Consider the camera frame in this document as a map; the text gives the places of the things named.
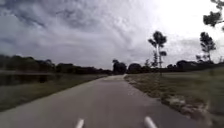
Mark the row of trees behind field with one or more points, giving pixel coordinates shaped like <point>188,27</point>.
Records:
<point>133,68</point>

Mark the grey asphalt path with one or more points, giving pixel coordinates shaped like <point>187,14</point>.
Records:
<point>106,103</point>

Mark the tall thin-trunked tree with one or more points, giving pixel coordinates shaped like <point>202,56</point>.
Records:
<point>157,41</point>

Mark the robot's own part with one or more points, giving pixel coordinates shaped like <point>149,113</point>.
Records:
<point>149,122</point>
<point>79,123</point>

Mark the wide grass field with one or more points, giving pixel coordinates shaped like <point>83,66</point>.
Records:
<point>186,85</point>

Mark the grass verge beside water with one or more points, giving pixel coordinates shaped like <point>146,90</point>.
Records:
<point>36,91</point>

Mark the dark wood behind pond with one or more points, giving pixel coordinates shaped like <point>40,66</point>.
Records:
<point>26,63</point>

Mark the dark pond water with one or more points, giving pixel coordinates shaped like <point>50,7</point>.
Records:
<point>23,78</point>

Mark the tall dark tree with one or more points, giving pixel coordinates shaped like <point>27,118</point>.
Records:
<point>207,43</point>

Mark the overhanging tree branches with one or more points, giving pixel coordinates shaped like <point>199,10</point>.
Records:
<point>213,17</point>

